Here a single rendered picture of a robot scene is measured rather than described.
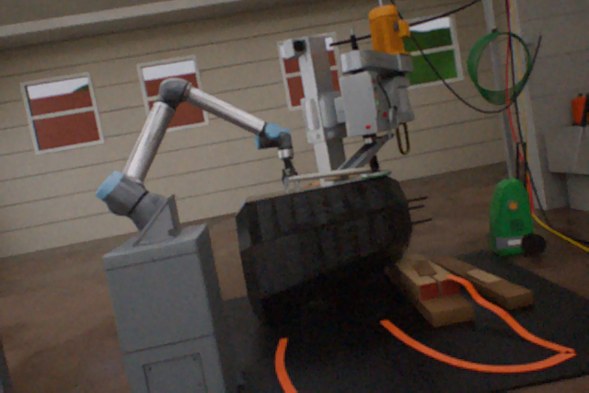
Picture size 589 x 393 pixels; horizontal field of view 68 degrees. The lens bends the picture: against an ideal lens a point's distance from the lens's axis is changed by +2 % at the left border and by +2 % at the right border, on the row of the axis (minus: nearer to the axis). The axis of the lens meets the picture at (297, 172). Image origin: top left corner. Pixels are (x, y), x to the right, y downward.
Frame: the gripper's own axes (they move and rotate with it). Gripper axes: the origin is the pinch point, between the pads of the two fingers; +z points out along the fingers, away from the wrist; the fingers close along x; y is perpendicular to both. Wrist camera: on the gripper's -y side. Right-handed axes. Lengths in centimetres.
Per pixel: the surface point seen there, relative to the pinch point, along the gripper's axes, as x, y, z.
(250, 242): -31.7, -10.1, 28.1
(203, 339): -41, 73, 54
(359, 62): 55, -40, -77
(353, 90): 48, -45, -60
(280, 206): -12.5, -29.5, 10.4
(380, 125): 63, -47, -33
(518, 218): 162, -95, 52
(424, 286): 69, -10, 70
